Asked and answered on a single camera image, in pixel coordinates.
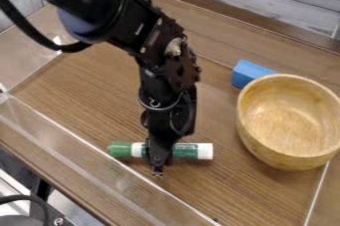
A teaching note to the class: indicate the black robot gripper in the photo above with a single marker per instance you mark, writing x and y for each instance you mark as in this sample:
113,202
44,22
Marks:
168,118

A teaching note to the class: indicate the green Expo marker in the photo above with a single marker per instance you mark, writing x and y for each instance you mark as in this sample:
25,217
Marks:
200,151

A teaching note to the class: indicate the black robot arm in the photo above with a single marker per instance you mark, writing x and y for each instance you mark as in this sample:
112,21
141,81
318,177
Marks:
138,28

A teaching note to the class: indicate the brown wooden bowl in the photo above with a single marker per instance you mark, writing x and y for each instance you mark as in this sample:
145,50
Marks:
288,121

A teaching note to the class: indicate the blue foam block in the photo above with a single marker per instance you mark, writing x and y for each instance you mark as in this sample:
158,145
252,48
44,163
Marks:
245,72

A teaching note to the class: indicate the black metal stand base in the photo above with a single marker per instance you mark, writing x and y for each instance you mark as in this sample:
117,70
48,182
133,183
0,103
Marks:
52,217

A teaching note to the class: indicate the clear acrylic tray wall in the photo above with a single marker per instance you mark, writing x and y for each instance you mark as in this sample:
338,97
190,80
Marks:
73,102

